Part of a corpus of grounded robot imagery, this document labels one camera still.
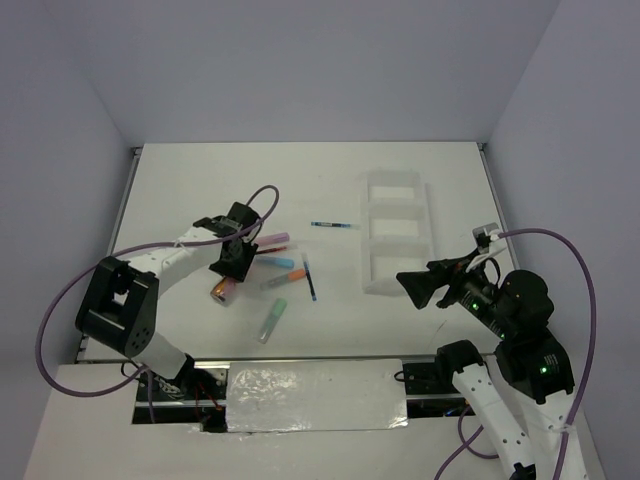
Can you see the dark blue pen refill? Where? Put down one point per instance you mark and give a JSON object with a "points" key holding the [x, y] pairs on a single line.
{"points": [[311, 285]]}

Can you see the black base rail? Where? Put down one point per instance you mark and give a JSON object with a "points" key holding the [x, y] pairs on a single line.
{"points": [[205, 409]]}

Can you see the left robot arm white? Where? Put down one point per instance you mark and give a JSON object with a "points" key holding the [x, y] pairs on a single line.
{"points": [[120, 306]]}

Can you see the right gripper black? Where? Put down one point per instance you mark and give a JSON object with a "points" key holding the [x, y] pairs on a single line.
{"points": [[419, 284]]}

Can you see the orange capped lead case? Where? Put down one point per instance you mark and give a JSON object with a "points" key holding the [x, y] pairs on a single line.
{"points": [[284, 279]]}

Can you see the red ink pen refill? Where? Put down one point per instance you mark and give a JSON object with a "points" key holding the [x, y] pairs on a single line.
{"points": [[275, 249]]}

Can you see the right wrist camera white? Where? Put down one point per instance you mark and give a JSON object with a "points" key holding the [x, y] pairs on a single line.
{"points": [[488, 243]]}

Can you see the purple capped lead case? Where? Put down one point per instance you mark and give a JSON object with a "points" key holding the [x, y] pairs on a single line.
{"points": [[273, 239]]}

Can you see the blue capped lead case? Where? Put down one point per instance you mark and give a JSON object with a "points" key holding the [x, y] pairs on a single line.
{"points": [[285, 263]]}

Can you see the teal pen refill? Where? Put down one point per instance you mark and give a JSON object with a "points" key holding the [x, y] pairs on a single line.
{"points": [[337, 225]]}

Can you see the green capped lead case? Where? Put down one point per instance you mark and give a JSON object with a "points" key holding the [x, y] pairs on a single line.
{"points": [[271, 320]]}

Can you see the silver foil covered plate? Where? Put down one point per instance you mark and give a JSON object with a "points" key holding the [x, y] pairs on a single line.
{"points": [[308, 396]]}

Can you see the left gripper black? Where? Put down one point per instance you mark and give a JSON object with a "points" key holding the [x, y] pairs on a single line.
{"points": [[238, 272]]}

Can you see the pink capped glue bottle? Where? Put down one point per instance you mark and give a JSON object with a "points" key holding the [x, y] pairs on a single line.
{"points": [[223, 292]]}

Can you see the clear plastic compartment tray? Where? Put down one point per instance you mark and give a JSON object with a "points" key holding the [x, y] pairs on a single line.
{"points": [[396, 229]]}

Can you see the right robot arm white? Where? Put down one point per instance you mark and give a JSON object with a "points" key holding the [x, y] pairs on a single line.
{"points": [[530, 360]]}

